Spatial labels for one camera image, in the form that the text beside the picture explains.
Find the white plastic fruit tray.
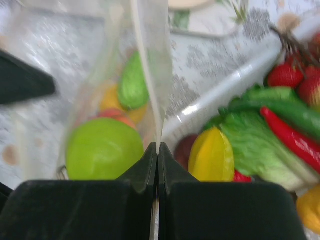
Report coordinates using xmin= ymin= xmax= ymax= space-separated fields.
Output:
xmin=162 ymin=22 xmax=320 ymax=196

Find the yellow bell pepper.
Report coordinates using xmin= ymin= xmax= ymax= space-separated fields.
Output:
xmin=296 ymin=184 xmax=320 ymax=235

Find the pink and cream plate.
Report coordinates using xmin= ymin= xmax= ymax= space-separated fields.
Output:
xmin=168 ymin=0 xmax=215 ymax=10

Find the yellow lemon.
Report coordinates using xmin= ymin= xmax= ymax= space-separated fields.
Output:
xmin=99 ymin=84 xmax=148 ymax=124

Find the red lychee bunch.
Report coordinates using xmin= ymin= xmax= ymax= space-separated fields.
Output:
xmin=266 ymin=32 xmax=320 ymax=108

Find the clear dotted zip bag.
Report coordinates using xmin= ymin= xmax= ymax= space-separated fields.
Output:
xmin=6 ymin=0 xmax=173 ymax=181

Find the pink peach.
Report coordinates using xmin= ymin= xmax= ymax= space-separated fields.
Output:
xmin=97 ymin=108 xmax=137 ymax=129

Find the floral rectangular serving tray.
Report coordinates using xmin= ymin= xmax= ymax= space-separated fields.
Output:
xmin=168 ymin=0 xmax=249 ymax=38

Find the yellow star fruit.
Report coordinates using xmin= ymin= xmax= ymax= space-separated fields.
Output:
xmin=188 ymin=127 xmax=235 ymax=182

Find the dark red apple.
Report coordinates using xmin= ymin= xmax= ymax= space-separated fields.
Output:
xmin=233 ymin=169 xmax=252 ymax=183

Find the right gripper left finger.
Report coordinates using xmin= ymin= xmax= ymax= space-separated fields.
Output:
xmin=0 ymin=143 xmax=157 ymax=240

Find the green apple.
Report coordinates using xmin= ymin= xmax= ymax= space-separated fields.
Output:
xmin=65 ymin=117 xmax=145 ymax=180

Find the red chili pepper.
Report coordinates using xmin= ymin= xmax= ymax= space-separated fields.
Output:
xmin=260 ymin=106 xmax=320 ymax=173

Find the green lettuce leaf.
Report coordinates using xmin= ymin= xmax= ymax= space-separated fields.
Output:
xmin=202 ymin=111 xmax=320 ymax=192

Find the dark red plum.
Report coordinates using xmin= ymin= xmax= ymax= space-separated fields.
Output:
xmin=173 ymin=134 xmax=198 ymax=171

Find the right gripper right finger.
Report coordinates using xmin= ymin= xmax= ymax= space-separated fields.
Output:
xmin=158 ymin=143 xmax=306 ymax=240

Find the light green chayote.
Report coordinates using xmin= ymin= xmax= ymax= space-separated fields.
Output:
xmin=117 ymin=51 xmax=149 ymax=110

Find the green cucumber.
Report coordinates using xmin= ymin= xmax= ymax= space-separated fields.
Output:
xmin=218 ymin=87 xmax=320 ymax=140

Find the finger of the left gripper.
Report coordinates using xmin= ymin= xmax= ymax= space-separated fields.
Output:
xmin=0 ymin=50 xmax=56 ymax=105

